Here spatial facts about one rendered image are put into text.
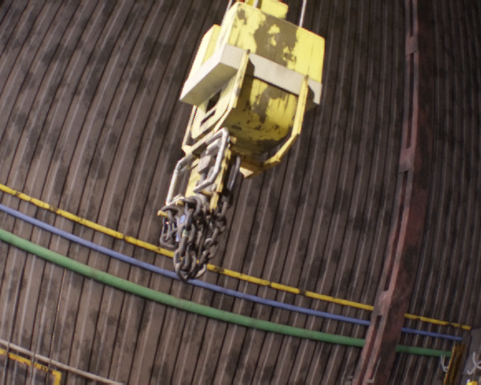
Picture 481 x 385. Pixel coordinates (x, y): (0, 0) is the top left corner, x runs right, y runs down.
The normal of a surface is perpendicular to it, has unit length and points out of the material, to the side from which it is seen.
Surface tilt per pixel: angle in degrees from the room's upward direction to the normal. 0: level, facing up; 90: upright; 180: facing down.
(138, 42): 90
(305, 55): 86
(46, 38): 90
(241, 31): 86
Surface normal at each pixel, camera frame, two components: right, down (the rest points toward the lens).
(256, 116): 0.15, 0.42
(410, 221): 0.39, -0.21
